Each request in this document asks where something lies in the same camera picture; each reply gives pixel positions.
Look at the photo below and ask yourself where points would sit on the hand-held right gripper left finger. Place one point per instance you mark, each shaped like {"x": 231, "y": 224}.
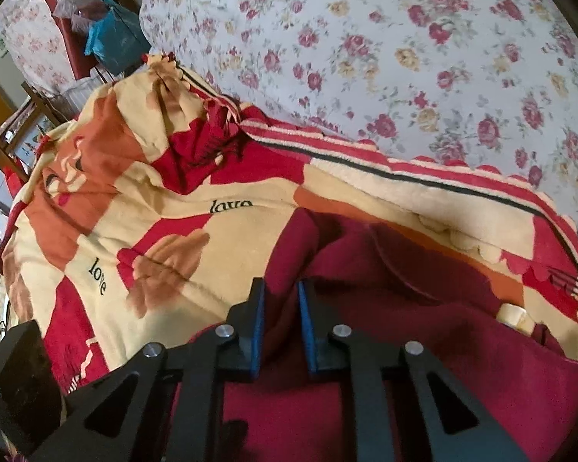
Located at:
{"x": 257, "y": 332}

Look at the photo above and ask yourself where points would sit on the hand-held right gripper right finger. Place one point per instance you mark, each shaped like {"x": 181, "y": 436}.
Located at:
{"x": 304, "y": 334}

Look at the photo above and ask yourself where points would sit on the maroon shirt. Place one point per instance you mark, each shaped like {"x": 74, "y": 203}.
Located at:
{"x": 414, "y": 298}

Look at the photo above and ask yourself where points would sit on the printed fleece blanket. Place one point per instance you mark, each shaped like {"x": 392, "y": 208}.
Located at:
{"x": 173, "y": 211}

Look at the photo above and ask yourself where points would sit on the wooden chair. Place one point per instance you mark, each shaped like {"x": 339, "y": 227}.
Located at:
{"x": 38, "y": 103}

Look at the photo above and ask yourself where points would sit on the floral bed sheet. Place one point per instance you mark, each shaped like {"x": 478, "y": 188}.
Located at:
{"x": 390, "y": 57}

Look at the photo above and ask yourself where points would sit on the teal plastic bag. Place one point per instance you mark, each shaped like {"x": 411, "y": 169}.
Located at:
{"x": 111, "y": 38}

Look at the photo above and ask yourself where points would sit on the red furniture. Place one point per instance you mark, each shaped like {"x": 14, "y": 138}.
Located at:
{"x": 74, "y": 53}

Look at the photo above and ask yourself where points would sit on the pink translucent plastic bag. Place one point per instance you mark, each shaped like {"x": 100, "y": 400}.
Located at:
{"x": 79, "y": 9}

